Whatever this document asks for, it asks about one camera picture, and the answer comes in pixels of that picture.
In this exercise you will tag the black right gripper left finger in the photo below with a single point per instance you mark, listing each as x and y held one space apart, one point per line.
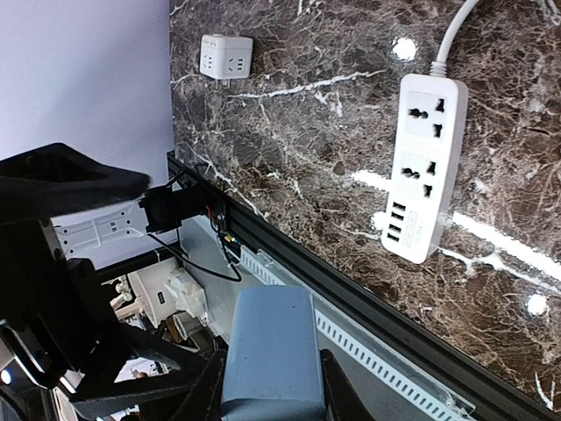
203 400

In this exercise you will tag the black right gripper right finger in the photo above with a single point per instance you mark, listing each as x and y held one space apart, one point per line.
341 399

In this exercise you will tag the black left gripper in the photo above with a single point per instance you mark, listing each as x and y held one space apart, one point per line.
52 317

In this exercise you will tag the blue plug charger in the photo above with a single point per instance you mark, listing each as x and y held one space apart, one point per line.
273 369

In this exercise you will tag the white power strip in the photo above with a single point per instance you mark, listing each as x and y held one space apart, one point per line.
428 142

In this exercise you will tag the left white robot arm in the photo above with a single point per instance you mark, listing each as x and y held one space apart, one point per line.
157 210

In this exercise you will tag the white cube socket adapter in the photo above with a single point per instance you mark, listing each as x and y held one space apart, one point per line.
225 58

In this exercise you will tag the white slotted cable duct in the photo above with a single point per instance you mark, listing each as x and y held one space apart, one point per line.
389 385

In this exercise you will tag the black front rail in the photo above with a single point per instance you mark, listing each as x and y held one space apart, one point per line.
492 397

